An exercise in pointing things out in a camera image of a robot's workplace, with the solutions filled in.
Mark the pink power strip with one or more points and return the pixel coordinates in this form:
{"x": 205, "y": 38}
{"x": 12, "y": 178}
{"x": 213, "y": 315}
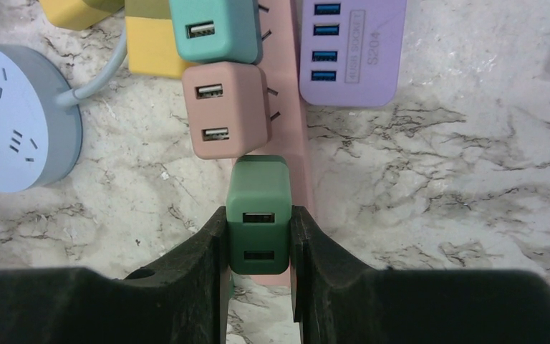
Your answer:
{"x": 280, "y": 64}

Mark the pink charger adapter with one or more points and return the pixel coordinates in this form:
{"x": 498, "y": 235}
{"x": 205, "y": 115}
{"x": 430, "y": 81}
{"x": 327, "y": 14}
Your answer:
{"x": 228, "y": 109}

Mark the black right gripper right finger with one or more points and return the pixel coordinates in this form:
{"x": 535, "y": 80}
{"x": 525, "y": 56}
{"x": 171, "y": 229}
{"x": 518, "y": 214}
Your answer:
{"x": 337, "y": 298}

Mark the blue round power socket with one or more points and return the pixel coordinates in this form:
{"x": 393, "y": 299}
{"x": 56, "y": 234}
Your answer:
{"x": 40, "y": 141}

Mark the purple power strip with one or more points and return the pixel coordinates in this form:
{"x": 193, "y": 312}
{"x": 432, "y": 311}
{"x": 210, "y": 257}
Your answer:
{"x": 350, "y": 51}

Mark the green charger adapter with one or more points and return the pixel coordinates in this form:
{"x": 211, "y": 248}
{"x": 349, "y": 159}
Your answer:
{"x": 258, "y": 214}

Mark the yellow olive charger left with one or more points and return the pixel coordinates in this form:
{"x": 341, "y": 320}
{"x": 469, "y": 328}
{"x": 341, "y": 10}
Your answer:
{"x": 78, "y": 15}

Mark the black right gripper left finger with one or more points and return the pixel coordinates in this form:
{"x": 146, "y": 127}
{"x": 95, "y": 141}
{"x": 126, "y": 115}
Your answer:
{"x": 181, "y": 297}

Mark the yellow olive charger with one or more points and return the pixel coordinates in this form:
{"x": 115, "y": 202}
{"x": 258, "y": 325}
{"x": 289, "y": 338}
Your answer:
{"x": 78, "y": 15}
{"x": 151, "y": 48}

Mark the yellow olive charger right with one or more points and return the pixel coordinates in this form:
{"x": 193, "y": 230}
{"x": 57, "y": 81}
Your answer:
{"x": 151, "y": 48}

